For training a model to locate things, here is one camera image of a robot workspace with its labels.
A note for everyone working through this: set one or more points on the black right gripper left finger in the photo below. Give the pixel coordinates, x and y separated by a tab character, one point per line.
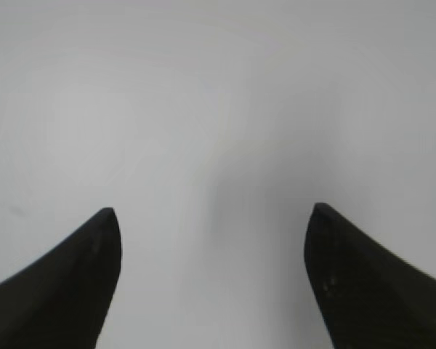
62	299

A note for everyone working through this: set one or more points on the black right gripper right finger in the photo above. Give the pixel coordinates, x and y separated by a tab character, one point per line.
368	296

